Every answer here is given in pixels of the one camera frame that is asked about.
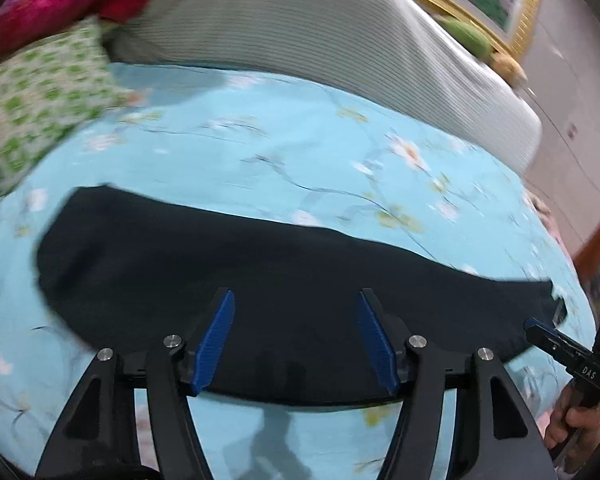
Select blue floral bedsheet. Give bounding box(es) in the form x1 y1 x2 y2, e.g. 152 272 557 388
0 62 598 480

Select black pants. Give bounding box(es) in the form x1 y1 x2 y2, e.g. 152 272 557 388
35 185 568 408

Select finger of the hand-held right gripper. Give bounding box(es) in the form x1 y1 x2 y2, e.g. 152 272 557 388
524 318 598 376

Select green plush toy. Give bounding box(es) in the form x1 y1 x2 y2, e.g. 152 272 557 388
437 14 496 58

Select green checked pillow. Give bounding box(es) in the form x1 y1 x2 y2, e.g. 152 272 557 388
0 15 141 196

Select pink cloth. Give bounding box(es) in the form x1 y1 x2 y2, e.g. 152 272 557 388
525 192 561 241

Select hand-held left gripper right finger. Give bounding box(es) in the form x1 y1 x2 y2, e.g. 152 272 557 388
357 288 556 480

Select grey striped headboard cushion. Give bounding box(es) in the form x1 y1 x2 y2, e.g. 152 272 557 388
105 0 543 176

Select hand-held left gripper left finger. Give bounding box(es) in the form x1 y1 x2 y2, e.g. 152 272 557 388
34 287 236 480

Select tan plush toy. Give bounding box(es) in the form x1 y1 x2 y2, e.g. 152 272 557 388
490 52 528 86

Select person's right hand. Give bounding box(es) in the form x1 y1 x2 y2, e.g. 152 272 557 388
545 387 600 461

